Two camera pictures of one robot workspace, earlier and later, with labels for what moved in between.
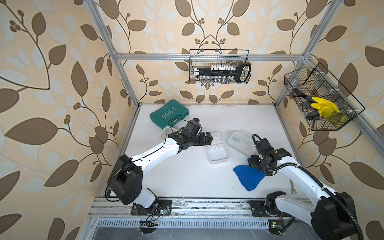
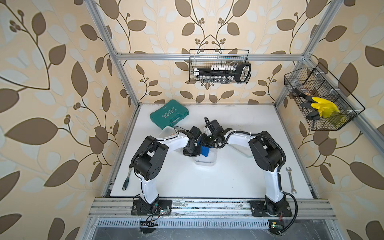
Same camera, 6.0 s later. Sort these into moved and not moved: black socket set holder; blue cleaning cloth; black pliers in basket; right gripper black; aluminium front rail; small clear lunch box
Moved: right gripper black; blue cleaning cloth
Not moved: black pliers in basket; aluminium front rail; black socket set holder; small clear lunch box
